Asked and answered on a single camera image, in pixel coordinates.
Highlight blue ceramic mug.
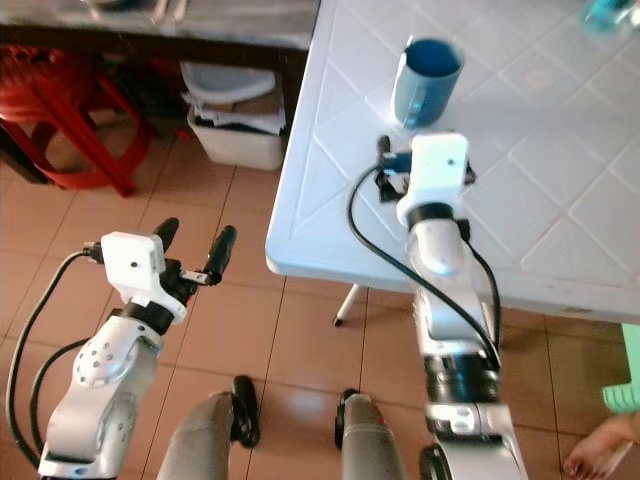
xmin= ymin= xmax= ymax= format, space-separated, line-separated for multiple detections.
xmin=391 ymin=37 xmax=466 ymax=130

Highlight white plastic bin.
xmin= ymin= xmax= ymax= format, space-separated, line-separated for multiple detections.
xmin=188 ymin=108 xmax=286 ymax=172

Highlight white table leg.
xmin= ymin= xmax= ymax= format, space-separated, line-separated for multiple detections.
xmin=334 ymin=282 xmax=365 ymax=328

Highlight white crumpled papers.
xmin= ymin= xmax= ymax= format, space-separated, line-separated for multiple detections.
xmin=184 ymin=93 xmax=287 ymax=137

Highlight black left robot foot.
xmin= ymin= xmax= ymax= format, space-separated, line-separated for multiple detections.
xmin=229 ymin=375 xmax=260 ymax=449

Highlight grey round lid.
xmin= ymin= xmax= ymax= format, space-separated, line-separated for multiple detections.
xmin=180 ymin=61 xmax=277 ymax=107

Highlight grey left robot leg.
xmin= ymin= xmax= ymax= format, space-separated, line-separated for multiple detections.
xmin=157 ymin=392 xmax=237 ymax=480

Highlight grey robot leg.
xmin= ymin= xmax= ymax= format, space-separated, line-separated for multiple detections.
xmin=157 ymin=392 xmax=237 ymax=480
xmin=344 ymin=394 xmax=413 ymax=480

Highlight red plastic stool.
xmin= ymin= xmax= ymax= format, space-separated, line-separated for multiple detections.
xmin=0 ymin=44 xmax=153 ymax=199

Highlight grey right robot leg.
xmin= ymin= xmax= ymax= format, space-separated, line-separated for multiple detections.
xmin=344 ymin=394 xmax=413 ymax=480

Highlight teal plastic container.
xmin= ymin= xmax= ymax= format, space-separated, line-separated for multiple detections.
xmin=579 ymin=0 xmax=640 ymax=34

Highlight green plastic stool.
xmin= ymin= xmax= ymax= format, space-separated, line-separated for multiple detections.
xmin=602 ymin=321 xmax=640 ymax=414

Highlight bare person foot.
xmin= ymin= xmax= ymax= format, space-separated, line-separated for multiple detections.
xmin=562 ymin=414 xmax=640 ymax=480

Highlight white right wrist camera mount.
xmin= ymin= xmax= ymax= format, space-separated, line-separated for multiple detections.
xmin=395 ymin=131 xmax=473 ymax=227

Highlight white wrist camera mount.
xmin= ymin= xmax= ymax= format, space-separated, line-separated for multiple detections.
xmin=101 ymin=231 xmax=187 ymax=324
xmin=395 ymin=131 xmax=473 ymax=227

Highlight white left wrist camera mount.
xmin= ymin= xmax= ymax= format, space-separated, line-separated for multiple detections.
xmin=101 ymin=231 xmax=187 ymax=324

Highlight short black left arm cable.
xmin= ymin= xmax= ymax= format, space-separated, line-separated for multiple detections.
xmin=28 ymin=337 xmax=91 ymax=456

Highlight long black left arm cable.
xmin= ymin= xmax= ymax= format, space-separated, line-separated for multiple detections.
xmin=6 ymin=250 xmax=106 ymax=471

